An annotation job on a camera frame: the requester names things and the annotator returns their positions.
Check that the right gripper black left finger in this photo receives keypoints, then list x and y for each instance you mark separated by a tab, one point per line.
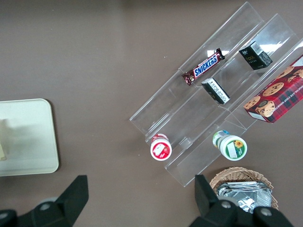
61	208

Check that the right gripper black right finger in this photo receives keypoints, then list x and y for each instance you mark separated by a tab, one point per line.
213	212

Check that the light tan wicker basket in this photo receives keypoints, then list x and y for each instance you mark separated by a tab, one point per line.
236	173

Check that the cream rectangular plastic tray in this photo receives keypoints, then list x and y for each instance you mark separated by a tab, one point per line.
30	137

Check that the aluminium foil container stack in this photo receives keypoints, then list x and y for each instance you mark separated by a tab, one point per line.
246	196

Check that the green label yogurt bottle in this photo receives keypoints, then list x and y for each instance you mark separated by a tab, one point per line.
233	147

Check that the red label yogurt bottle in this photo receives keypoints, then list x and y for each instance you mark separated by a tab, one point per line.
161	150

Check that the clear acrylic stepped stand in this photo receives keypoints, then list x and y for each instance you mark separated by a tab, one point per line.
272	30
180	113

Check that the small black carton box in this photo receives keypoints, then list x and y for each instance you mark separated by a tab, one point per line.
215	91
255	56

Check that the red plaid cookie box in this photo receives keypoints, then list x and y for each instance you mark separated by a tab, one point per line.
277	99

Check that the Snickers chocolate bar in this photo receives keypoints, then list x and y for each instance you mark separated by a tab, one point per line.
204	67

